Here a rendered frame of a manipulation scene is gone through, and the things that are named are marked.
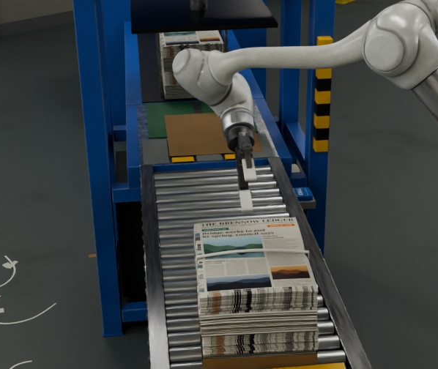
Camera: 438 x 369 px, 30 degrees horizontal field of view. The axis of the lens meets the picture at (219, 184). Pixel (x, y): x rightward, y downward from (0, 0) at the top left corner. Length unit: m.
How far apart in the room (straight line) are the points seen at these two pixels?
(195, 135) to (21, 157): 2.18
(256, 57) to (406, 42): 0.47
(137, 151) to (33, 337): 0.94
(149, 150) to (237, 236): 1.20
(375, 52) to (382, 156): 3.45
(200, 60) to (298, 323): 0.73
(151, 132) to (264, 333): 1.65
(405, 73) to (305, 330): 0.66
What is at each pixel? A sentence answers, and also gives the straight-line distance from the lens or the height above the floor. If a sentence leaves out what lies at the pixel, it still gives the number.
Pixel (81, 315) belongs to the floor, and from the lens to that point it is 3.76.
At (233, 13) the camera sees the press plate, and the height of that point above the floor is 1.32.
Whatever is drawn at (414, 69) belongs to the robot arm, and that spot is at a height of 1.54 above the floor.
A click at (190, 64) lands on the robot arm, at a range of 2.18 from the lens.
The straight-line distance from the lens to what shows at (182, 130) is 3.51.
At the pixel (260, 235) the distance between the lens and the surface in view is 2.20.
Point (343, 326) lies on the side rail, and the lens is 2.26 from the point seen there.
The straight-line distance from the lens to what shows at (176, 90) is 3.87.
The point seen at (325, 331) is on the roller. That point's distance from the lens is 2.26.
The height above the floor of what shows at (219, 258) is 1.03.
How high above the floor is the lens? 2.10
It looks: 26 degrees down
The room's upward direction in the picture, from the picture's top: 1 degrees counter-clockwise
